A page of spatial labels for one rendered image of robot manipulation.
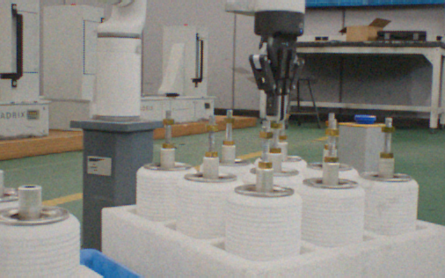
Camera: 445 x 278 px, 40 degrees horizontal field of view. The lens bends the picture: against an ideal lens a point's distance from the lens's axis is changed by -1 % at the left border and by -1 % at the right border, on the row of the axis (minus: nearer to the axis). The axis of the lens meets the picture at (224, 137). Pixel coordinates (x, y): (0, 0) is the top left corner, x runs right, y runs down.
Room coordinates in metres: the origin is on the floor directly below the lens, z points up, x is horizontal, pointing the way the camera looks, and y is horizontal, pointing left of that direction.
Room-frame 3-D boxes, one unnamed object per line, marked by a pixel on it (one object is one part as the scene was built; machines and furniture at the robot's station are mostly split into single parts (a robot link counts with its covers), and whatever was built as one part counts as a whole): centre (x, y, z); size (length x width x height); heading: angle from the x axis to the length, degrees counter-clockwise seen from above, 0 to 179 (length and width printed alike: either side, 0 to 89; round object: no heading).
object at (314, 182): (0.83, -0.15, 0.25); 0.08 x 0.08 x 0.01
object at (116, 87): (1.29, 0.23, 0.39); 0.09 x 0.09 x 0.17; 63
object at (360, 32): (5.67, -1.27, 0.87); 0.40 x 0.30 x 0.23; 49
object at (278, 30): (0.92, -0.08, 0.45); 0.08 x 0.08 x 0.09
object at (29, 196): (0.58, 0.19, 0.26); 0.02 x 0.02 x 0.03
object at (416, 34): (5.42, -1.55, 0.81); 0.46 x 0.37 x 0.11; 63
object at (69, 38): (4.23, 0.67, 0.45); 1.51 x 0.57 x 0.74; 153
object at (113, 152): (1.29, 0.23, 0.15); 0.15 x 0.15 x 0.30; 63
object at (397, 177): (0.90, -0.24, 0.25); 0.08 x 0.08 x 0.01
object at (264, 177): (0.76, -0.05, 0.26); 0.02 x 0.02 x 0.03
